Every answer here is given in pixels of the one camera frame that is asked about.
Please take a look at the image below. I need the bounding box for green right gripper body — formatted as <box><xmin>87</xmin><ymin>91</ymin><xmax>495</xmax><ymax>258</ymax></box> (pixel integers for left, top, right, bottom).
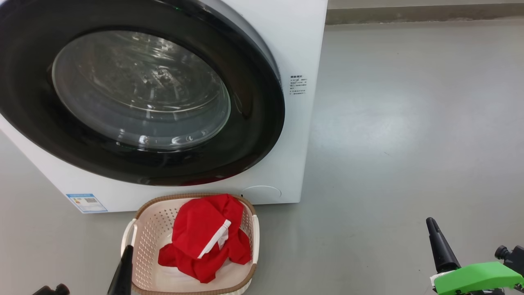
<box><xmin>429</xmin><ymin>261</ymin><xmax>524</xmax><ymax>295</ymax></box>

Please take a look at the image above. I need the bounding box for red garment with white trim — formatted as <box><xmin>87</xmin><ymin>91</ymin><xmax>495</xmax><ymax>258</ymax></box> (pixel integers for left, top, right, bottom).
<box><xmin>158</xmin><ymin>194</ymin><xmax>252</xmax><ymax>284</ymax></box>

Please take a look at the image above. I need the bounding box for blue energy label sticker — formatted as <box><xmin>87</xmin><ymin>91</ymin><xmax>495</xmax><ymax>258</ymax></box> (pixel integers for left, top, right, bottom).
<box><xmin>66</xmin><ymin>193</ymin><xmax>108</xmax><ymax>213</ymax></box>

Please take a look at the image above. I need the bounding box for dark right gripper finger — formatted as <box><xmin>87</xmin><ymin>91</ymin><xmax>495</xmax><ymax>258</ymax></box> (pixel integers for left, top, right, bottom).
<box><xmin>426</xmin><ymin>217</ymin><xmax>462</xmax><ymax>274</ymax></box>

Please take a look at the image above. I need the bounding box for white front-load washing machine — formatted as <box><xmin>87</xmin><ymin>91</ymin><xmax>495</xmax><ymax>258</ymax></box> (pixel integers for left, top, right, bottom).
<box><xmin>0</xmin><ymin>0</ymin><xmax>329</xmax><ymax>214</ymax></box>

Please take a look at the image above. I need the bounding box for round white filter cover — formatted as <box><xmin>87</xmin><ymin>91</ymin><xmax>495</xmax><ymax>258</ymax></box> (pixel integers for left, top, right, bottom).
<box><xmin>242</xmin><ymin>185</ymin><xmax>282</xmax><ymax>204</ymax></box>

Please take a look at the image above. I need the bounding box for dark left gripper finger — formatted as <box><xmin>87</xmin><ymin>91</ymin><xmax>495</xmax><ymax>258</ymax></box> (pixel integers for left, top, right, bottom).
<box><xmin>107</xmin><ymin>245</ymin><xmax>134</xmax><ymax>295</ymax></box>

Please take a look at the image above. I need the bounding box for black text warning label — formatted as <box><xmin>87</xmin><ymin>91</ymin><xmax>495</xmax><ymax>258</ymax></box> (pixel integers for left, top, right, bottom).
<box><xmin>289</xmin><ymin>75</ymin><xmax>307</xmax><ymax>96</ymax></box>

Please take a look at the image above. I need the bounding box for dark round glass washer door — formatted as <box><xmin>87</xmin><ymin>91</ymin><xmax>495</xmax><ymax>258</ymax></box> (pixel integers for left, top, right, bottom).
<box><xmin>0</xmin><ymin>0</ymin><xmax>286</xmax><ymax>187</ymax></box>

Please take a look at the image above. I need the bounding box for cream perforated laundry basket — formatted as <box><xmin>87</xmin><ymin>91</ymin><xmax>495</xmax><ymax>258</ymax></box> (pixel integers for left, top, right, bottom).
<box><xmin>121</xmin><ymin>193</ymin><xmax>260</xmax><ymax>295</ymax></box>

